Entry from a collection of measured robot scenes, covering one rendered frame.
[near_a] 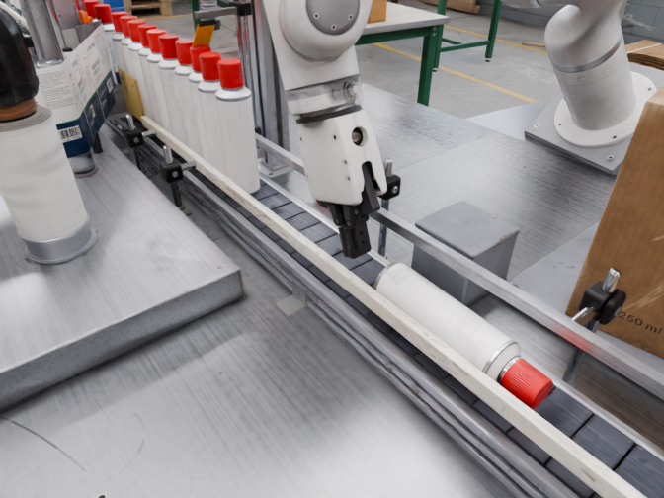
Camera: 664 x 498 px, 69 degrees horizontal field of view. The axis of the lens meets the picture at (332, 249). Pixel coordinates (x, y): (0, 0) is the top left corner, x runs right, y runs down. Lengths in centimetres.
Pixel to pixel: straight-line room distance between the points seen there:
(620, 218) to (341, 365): 34
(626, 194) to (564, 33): 47
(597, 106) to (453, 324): 69
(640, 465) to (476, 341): 16
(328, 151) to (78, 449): 39
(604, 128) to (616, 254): 58
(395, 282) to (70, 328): 37
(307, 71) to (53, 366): 42
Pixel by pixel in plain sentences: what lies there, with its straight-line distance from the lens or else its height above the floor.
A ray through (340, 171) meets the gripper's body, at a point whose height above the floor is 103.
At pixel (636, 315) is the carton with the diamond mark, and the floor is 89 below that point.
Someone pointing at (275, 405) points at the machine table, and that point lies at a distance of 55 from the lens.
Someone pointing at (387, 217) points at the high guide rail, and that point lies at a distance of 58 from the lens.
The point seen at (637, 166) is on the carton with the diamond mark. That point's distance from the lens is 56.
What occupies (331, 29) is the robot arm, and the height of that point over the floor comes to 118.
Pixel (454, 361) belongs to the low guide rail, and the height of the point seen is 91.
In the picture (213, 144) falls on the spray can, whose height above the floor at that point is 95.
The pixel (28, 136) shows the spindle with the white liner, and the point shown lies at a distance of 66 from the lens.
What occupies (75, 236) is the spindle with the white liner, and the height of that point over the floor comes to 91.
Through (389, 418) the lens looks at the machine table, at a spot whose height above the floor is 83.
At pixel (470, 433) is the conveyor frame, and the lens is 51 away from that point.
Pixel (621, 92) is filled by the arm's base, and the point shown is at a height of 98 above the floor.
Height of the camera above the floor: 127
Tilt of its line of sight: 36 degrees down
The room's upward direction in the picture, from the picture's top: straight up
